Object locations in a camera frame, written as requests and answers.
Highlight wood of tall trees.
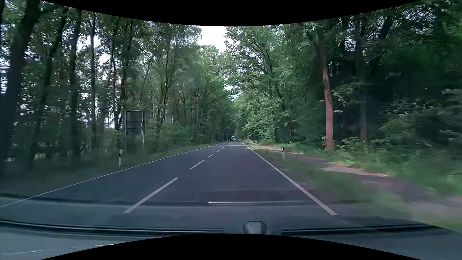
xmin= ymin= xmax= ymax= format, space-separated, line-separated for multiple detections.
xmin=0 ymin=0 xmax=239 ymax=181
xmin=225 ymin=0 xmax=462 ymax=195

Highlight car's own bonnet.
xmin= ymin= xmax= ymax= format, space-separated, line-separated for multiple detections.
xmin=0 ymin=199 xmax=462 ymax=260

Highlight large road sign back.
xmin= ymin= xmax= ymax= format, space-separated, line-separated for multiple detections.
xmin=123 ymin=110 xmax=146 ymax=155

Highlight paved cycle path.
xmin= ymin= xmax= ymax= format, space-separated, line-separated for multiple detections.
xmin=253 ymin=144 xmax=462 ymax=212

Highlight grey asphalt road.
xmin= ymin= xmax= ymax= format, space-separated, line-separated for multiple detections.
xmin=0 ymin=141 xmax=338 ymax=216

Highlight road markings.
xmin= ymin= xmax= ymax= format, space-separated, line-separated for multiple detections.
xmin=0 ymin=141 xmax=338 ymax=216

